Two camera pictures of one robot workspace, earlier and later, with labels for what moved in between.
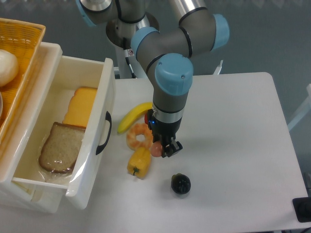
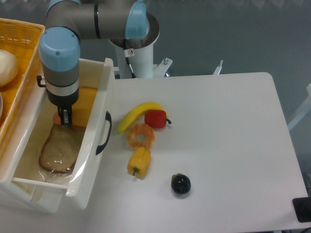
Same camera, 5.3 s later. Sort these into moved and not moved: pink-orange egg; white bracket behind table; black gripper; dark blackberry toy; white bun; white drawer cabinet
Moved: black gripper; pink-orange egg
Not moved: white bracket behind table; dark blackberry toy; white bun; white drawer cabinet
